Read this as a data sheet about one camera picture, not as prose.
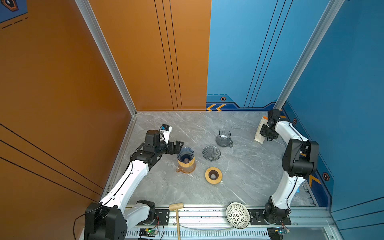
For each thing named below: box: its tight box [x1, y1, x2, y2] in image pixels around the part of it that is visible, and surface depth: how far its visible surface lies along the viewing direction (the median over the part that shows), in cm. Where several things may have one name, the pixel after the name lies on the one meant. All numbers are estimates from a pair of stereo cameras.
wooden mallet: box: [169, 203, 184, 240], surface depth 77 cm
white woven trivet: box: [225, 202, 251, 229], surface depth 74 cm
